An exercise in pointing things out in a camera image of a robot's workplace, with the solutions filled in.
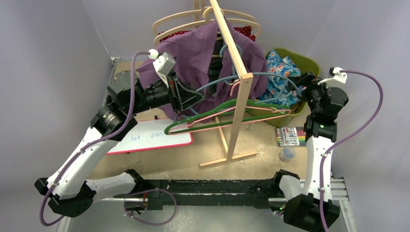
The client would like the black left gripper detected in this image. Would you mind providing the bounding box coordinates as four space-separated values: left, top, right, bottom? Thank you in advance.
128 70 206 115

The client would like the blue floral garment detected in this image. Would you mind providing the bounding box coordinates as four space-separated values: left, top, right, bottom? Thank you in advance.
257 48 317 106

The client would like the pink wire hanger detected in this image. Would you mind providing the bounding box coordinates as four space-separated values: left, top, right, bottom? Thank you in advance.
167 79 292 136

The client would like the green plastic hanger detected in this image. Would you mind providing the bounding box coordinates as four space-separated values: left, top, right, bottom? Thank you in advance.
164 100 291 135

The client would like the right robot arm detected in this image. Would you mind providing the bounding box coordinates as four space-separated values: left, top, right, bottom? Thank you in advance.
271 68 349 232

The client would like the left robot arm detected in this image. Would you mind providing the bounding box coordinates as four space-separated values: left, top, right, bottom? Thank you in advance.
35 71 205 218

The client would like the rear wooden hanger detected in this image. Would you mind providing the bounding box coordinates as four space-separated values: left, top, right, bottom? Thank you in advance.
152 6 256 36

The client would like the green plastic basket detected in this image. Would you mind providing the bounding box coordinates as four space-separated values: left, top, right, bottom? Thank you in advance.
254 48 321 127

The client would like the red-edged whiteboard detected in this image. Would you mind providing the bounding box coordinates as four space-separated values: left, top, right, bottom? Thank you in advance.
107 118 192 155

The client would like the marker pen box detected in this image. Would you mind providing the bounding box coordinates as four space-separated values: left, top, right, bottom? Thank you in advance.
275 127 307 147

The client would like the wooden clothes rack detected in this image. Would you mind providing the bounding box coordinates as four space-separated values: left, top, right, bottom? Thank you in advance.
193 0 258 168

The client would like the small clear plastic cup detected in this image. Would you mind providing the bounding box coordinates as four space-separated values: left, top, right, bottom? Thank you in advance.
279 146 296 162

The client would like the red polka dot garment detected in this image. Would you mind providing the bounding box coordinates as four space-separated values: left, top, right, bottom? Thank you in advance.
159 26 256 42

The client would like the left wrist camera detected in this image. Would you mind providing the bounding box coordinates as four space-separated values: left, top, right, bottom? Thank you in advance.
148 49 176 87

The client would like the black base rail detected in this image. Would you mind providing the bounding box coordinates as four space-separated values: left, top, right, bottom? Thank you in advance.
118 178 285 210

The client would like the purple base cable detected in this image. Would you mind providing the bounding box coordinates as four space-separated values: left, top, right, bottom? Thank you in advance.
123 188 177 226

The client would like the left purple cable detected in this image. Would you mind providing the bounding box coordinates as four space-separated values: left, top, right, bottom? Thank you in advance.
39 50 152 227

